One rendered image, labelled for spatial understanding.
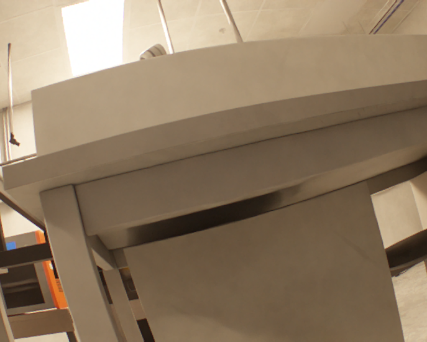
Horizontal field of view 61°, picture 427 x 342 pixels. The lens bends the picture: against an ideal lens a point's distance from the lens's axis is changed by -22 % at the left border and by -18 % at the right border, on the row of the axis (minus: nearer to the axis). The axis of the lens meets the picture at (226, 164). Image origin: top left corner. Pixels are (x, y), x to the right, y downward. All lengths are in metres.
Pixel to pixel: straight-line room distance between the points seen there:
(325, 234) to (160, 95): 0.45
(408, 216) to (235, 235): 4.12
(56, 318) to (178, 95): 1.64
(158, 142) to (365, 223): 0.52
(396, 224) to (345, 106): 4.15
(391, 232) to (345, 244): 3.79
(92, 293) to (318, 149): 0.34
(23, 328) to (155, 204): 1.65
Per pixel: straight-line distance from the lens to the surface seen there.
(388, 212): 4.64
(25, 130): 4.25
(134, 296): 2.60
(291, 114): 0.52
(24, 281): 2.15
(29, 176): 0.48
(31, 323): 2.07
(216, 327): 0.76
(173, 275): 0.75
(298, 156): 0.56
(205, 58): 0.55
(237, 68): 0.55
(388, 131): 0.65
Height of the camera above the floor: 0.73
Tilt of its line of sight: 13 degrees up
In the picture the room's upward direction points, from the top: 17 degrees counter-clockwise
